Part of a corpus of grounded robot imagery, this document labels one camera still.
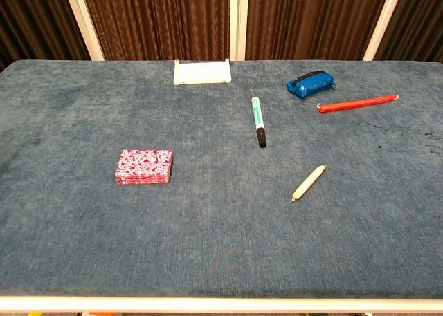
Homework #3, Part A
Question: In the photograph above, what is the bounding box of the pink patterned card stack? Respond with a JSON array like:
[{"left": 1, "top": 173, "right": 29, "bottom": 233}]
[{"left": 114, "top": 149, "right": 174, "bottom": 185}]

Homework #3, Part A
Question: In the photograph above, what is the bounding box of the green white marker black cap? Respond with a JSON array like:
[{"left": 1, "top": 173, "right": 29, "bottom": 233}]
[{"left": 251, "top": 96, "right": 268, "bottom": 149}]

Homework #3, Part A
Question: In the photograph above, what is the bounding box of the white plastic tray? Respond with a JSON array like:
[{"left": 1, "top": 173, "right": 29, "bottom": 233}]
[{"left": 172, "top": 57, "right": 233, "bottom": 86}]

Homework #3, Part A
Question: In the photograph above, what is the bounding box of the cream pen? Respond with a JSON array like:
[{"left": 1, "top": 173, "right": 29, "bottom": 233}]
[{"left": 291, "top": 165, "right": 327, "bottom": 202}]

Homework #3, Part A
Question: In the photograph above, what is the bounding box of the blue fabric table mat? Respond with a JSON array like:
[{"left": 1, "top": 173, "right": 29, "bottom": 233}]
[{"left": 0, "top": 59, "right": 443, "bottom": 299}]

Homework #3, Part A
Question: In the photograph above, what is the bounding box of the blue zipper pouch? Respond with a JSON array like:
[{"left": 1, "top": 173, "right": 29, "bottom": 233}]
[{"left": 286, "top": 70, "right": 336, "bottom": 100}]

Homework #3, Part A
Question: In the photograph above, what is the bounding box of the brown pleated curtain panel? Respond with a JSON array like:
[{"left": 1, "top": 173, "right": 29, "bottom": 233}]
[
  {"left": 80, "top": 0, "right": 232, "bottom": 62},
  {"left": 245, "top": 0, "right": 392, "bottom": 62},
  {"left": 0, "top": 0, "right": 91, "bottom": 71},
  {"left": 374, "top": 0, "right": 443, "bottom": 64}
]

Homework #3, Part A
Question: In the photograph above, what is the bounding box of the red pen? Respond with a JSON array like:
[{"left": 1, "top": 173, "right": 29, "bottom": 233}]
[{"left": 316, "top": 94, "right": 400, "bottom": 113}]

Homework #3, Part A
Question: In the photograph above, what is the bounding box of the white partition frame post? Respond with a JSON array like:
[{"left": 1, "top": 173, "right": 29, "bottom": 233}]
[
  {"left": 229, "top": 0, "right": 250, "bottom": 62},
  {"left": 62, "top": 0, "right": 105, "bottom": 62},
  {"left": 362, "top": 0, "right": 405, "bottom": 62}
]

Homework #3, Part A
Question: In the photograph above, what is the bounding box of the white table frame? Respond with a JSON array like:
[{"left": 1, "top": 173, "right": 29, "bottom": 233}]
[{"left": 0, "top": 295, "right": 443, "bottom": 314}]

